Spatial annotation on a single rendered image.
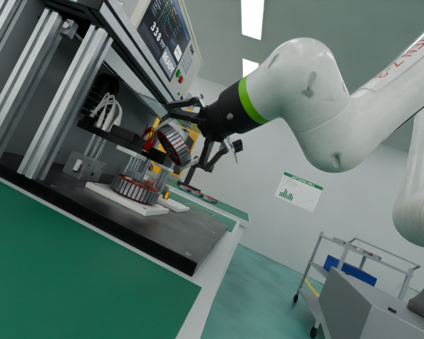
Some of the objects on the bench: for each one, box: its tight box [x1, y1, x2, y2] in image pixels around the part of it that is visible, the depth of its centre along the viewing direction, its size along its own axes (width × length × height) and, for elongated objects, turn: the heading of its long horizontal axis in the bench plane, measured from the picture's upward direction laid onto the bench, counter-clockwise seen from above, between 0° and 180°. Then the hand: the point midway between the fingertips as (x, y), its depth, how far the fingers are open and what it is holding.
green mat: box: [161, 190, 237, 233], centre depth 139 cm, size 94×61×1 cm, turn 161°
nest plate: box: [85, 182, 170, 216], centre depth 60 cm, size 15×15×1 cm
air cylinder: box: [62, 151, 106, 182], centre depth 63 cm, size 5×8×6 cm
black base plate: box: [0, 152, 228, 277], centre depth 72 cm, size 47×64×2 cm
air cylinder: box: [118, 166, 143, 181], centre depth 86 cm, size 5×8×6 cm
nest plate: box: [157, 194, 190, 213], centre depth 84 cm, size 15×15×1 cm
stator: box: [110, 174, 160, 205], centre depth 60 cm, size 11×11×4 cm
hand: (175, 145), depth 64 cm, fingers closed on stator, 11 cm apart
